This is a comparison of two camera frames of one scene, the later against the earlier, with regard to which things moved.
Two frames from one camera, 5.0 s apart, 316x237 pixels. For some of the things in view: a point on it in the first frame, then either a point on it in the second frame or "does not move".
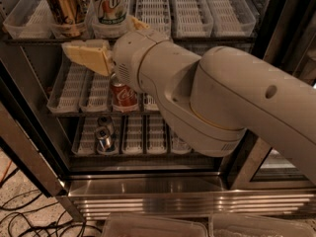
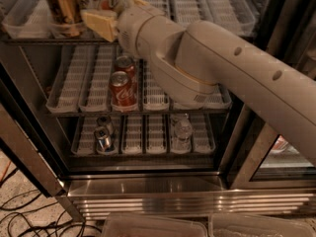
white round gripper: x=127 y=57 to x=130 y=26
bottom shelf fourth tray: x=157 y=134 does not move
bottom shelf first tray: x=85 y=139 does not move
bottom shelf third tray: x=132 y=134 does not move
